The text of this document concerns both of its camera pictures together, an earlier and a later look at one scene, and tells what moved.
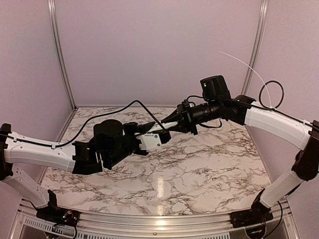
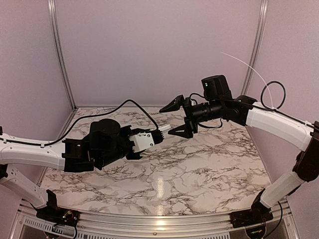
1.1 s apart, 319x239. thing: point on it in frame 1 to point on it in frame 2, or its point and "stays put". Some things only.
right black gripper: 178,114 to 191,126
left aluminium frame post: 53,14 stays put
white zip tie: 254,70 stays put
